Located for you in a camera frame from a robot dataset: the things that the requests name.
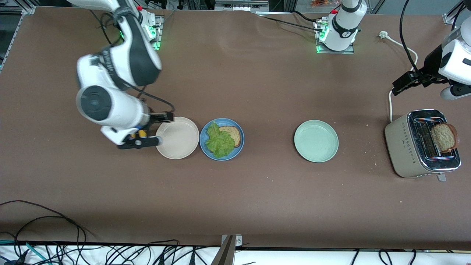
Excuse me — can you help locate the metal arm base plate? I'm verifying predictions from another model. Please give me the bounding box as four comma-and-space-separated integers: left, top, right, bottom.
149, 15, 162, 50
316, 18, 355, 55

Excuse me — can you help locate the black base cable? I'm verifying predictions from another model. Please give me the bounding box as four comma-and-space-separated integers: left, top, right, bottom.
263, 10, 324, 32

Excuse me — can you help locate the brown bread slice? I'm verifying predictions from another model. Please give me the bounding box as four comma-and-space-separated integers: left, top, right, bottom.
431, 123, 460, 153
219, 126, 242, 148

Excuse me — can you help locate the black floor loop cable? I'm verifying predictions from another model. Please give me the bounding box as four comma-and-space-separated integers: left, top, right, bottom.
0, 200, 87, 265

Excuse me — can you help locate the white toaster power cable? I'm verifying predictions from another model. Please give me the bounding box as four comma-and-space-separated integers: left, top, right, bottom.
379, 31, 418, 123

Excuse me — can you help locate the aluminium frame profile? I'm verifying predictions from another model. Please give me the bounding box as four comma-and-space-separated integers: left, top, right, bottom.
0, 0, 35, 16
443, 0, 465, 25

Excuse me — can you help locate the metal table bracket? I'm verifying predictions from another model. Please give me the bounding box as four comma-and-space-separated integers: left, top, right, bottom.
212, 234, 243, 265

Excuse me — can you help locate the beige chrome toaster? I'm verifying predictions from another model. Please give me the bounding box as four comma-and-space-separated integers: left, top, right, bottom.
385, 109, 461, 182

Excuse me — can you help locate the beige round plate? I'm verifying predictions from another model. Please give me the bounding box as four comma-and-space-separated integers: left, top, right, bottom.
155, 117, 200, 160

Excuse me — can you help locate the pale green round plate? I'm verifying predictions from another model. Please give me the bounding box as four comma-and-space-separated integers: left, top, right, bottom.
294, 120, 339, 163

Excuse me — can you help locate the green lettuce leaf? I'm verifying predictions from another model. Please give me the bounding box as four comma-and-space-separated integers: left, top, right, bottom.
205, 121, 236, 159

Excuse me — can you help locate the teal cable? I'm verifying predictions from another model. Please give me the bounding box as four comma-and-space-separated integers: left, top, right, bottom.
0, 240, 52, 265

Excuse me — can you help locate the blue round plate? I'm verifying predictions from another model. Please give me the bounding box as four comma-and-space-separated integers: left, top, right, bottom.
199, 118, 245, 161

